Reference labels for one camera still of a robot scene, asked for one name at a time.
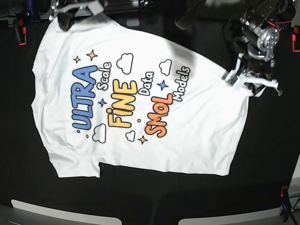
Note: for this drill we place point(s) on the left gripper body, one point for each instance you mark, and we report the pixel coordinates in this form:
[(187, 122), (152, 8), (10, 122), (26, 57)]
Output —
[(246, 81)]

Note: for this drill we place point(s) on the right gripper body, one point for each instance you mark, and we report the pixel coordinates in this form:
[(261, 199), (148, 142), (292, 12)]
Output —
[(67, 10)]

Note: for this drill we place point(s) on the white printed t-shirt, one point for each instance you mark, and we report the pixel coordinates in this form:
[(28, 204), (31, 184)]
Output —
[(108, 94)]

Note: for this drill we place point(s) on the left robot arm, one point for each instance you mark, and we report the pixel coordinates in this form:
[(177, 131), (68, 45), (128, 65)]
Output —
[(260, 27)]

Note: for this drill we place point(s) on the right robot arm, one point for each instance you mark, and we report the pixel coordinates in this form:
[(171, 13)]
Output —
[(66, 11)]

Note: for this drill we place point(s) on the red black clamp far left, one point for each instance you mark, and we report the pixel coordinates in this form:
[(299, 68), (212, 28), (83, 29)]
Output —
[(20, 31)]

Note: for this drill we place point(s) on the red black clamp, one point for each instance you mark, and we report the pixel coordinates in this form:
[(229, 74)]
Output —
[(296, 39), (20, 31)]

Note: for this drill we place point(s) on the red black clamp far right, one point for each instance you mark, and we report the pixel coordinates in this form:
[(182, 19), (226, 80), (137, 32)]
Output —
[(296, 39)]

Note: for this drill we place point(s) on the black table cloth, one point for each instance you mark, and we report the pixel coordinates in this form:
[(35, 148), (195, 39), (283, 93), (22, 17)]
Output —
[(264, 161)]

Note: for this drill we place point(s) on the red blue clamp near right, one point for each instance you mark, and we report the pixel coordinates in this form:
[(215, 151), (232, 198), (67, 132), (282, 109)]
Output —
[(285, 204)]

